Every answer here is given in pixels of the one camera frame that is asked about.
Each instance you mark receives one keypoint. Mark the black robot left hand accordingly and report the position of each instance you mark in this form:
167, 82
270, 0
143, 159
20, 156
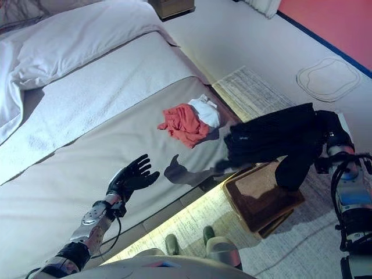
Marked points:
132, 177

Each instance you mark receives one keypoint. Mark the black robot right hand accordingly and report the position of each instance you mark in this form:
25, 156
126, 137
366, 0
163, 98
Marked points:
325, 125

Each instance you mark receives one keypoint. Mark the black garment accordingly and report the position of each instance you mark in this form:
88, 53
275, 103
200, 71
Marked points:
270, 136

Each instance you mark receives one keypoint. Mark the red garment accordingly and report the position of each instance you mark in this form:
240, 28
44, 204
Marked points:
186, 125

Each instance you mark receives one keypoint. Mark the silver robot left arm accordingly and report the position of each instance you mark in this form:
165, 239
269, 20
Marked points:
90, 221

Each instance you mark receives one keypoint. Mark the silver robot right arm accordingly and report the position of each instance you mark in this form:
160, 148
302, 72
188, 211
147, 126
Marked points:
348, 197

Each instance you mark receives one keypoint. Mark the brown wooden basket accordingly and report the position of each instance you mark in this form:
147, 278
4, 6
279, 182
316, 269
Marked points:
261, 203

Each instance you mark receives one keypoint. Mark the small white floor mat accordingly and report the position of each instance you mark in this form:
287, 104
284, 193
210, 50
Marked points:
328, 78

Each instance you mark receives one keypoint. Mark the grey patterned rug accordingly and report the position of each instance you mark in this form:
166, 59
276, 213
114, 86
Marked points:
253, 90

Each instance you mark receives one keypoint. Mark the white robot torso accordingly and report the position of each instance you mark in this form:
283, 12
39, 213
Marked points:
145, 264

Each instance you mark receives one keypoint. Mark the blue baseboard strip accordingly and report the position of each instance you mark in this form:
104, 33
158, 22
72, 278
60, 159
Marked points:
319, 36

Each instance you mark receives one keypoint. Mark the white garment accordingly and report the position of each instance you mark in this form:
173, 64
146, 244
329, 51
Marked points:
207, 112

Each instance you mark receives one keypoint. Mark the white ribbed radiator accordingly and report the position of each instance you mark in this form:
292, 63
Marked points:
261, 7

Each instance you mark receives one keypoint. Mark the white duvet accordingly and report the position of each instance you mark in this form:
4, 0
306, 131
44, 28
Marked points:
75, 37

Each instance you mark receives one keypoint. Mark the wooden nightstand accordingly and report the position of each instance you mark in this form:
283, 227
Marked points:
171, 7

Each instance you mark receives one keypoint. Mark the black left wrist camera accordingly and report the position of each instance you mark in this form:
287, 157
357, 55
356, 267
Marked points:
118, 208

